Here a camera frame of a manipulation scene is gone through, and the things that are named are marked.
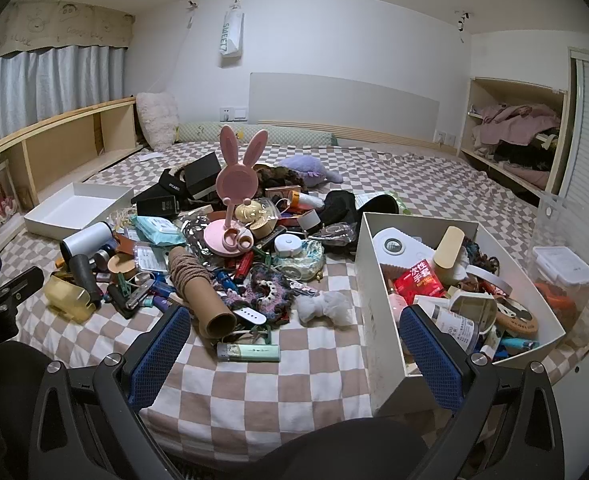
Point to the white lidded container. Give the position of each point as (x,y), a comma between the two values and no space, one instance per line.
(564,262)

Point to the brown fur item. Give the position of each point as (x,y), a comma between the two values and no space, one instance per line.
(274,177)

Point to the white shallow box lid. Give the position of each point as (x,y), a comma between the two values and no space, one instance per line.
(89,200)

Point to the black labelled box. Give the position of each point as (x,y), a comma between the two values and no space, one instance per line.
(157,205)

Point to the white tape roll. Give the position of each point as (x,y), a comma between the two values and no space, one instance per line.
(499,282)

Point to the pink bottle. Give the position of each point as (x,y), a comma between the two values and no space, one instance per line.
(397,305)

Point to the yellow translucent plastic holder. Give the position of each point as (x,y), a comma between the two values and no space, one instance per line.
(67,300)

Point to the white cup with black interior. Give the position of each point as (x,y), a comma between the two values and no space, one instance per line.
(379,205)

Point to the dark blue bottle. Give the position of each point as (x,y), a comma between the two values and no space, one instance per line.
(105,255)

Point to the grey blue curtain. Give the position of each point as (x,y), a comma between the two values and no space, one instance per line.
(49,85)

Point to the clear floral bag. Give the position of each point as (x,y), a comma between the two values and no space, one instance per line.
(309,262)

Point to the purple plush toy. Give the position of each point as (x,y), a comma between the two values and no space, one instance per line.
(304,167)

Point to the black cloth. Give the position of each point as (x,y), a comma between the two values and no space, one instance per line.
(339,207)

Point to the round cork block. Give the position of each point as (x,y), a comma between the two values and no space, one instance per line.
(120,264)

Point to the pale teal lighter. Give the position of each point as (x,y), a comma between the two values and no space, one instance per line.
(254,353)

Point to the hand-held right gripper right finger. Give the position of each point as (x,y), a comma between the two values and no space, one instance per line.
(432,360)

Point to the pink bunny phone stand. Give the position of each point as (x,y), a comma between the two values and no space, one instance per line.
(234,180)

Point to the white round tape measure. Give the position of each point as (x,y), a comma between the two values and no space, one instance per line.
(288,245)

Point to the orange plastic item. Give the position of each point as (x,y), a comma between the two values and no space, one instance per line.
(556,297)

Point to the white headboard panel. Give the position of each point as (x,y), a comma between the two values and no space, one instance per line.
(344,105)

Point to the white smartwatch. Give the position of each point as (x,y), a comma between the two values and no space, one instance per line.
(252,316)

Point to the green clothespin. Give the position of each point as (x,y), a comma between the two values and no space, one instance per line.
(124,282)

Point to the dark clothes pile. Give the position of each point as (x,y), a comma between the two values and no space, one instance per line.
(524,157)

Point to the grey tape roll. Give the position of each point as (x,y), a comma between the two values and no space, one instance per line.
(308,221)

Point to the white wall socket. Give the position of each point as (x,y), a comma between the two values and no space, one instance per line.
(234,113)
(446,137)

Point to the red packet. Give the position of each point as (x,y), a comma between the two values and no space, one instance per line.
(419,282)

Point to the clear bag with dark item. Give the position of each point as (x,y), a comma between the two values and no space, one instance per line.
(334,234)

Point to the checkered bed sheet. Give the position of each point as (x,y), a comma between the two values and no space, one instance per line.
(284,390)

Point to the pink clothes pile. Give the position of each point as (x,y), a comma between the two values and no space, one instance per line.
(514,125)

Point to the dark blue scrunchie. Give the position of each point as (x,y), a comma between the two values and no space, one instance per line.
(479,260)

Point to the silver orange tube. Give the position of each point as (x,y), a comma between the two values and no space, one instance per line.
(307,201)

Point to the clear bag with brown contents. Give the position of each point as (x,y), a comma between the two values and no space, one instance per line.
(197,232)

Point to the white shoe box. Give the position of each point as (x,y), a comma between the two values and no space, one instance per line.
(374,310)

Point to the round wooden box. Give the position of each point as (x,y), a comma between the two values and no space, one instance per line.
(262,225)

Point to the white oval mirror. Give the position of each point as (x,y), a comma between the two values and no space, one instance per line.
(474,310)

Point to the silver thermos bottle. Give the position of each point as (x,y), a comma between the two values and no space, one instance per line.
(87,240)

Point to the black gift box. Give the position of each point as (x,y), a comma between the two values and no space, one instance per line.
(202,175)

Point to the wooden wardrobe shelf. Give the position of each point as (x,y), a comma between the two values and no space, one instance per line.
(560,150)

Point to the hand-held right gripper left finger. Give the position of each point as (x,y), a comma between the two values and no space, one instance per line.
(159,355)

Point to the panda wooden coaster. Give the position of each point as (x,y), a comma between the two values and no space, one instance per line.
(519,322)

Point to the white labelled bottle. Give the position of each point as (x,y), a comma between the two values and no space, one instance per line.
(454,330)

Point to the cardboard tube with twine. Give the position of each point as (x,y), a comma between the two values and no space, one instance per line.
(199,295)

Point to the clear plastic bin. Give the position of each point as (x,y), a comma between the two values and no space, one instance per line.
(574,220)

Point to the wooden bedside shelf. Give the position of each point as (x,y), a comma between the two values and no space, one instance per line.
(59,145)

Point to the long red lighter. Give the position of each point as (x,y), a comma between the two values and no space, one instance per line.
(244,265)

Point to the beige printed valance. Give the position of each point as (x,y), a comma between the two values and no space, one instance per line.
(49,25)

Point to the white fluffy pillow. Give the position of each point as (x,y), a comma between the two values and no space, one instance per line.
(157,120)

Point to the green bolster pillow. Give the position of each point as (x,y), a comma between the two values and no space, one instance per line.
(209,132)

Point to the white hanging bag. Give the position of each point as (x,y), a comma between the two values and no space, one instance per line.
(230,35)

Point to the teal wet wipes pack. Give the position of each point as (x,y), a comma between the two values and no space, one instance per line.
(157,230)

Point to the beige oval block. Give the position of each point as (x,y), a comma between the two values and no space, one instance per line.
(452,247)

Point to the white plastic serrated tool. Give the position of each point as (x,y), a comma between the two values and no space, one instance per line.
(409,255)

